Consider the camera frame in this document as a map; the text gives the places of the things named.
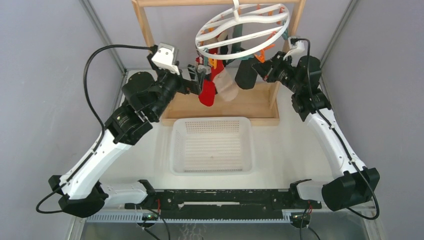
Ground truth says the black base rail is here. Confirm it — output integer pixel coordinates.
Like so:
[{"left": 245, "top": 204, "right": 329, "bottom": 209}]
[{"left": 124, "top": 189, "right": 322, "bottom": 221}]

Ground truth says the wooden hanger stand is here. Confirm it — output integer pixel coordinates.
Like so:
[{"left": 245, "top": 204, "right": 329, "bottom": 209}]
[{"left": 131, "top": 0, "right": 307, "bottom": 127}]

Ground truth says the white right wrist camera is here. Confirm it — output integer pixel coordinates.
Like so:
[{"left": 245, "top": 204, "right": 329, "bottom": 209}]
[{"left": 283, "top": 36, "right": 307, "bottom": 61}]

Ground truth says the navy sock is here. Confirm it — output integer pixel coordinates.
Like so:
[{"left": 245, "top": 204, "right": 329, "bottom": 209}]
[{"left": 234, "top": 57, "right": 259, "bottom": 90}]

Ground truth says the white perforated plastic basket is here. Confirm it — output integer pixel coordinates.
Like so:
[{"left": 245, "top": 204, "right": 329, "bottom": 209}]
[{"left": 169, "top": 116, "right": 256, "bottom": 176}]

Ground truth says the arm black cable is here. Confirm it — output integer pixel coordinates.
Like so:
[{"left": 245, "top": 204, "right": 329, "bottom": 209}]
[
  {"left": 35, "top": 44, "right": 157, "bottom": 215},
  {"left": 291, "top": 38, "right": 381, "bottom": 221}
]

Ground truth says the beige reindeer sock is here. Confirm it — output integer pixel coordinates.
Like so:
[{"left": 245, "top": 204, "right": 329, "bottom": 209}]
[{"left": 213, "top": 68, "right": 239, "bottom": 102}]

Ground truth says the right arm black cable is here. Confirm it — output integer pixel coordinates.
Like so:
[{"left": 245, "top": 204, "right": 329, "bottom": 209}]
[{"left": 291, "top": 38, "right": 381, "bottom": 221}]

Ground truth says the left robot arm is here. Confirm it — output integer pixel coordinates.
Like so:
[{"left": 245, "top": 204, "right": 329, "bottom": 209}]
[{"left": 48, "top": 65, "right": 207, "bottom": 218}]

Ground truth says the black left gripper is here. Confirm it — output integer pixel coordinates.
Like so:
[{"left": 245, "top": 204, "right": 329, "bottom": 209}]
[{"left": 147, "top": 55, "right": 205, "bottom": 121}]

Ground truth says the red sock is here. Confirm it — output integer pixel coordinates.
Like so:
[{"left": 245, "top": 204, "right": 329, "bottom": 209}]
[{"left": 197, "top": 58, "right": 224, "bottom": 107}]

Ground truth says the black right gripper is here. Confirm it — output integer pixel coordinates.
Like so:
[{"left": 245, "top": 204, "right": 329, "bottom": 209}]
[{"left": 253, "top": 51, "right": 303, "bottom": 94}]

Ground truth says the white round clip hanger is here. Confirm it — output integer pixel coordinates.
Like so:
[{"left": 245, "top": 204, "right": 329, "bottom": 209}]
[{"left": 194, "top": 0, "right": 291, "bottom": 60}]

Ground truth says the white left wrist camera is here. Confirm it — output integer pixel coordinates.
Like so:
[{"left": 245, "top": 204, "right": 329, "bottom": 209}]
[{"left": 151, "top": 42, "right": 181, "bottom": 76}]

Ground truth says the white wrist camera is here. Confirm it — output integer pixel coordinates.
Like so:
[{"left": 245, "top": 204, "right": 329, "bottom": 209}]
[
  {"left": 283, "top": 36, "right": 307, "bottom": 61},
  {"left": 151, "top": 42, "right": 181, "bottom": 76}
]

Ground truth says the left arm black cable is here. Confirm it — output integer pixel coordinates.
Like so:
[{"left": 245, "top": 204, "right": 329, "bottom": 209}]
[{"left": 35, "top": 44, "right": 157, "bottom": 215}]

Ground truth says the dark green sock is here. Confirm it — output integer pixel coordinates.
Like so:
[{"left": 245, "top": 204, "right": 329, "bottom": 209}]
[{"left": 231, "top": 24, "right": 244, "bottom": 54}]

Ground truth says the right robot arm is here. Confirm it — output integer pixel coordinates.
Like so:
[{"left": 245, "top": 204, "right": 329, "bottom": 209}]
[{"left": 252, "top": 53, "right": 380, "bottom": 211}]

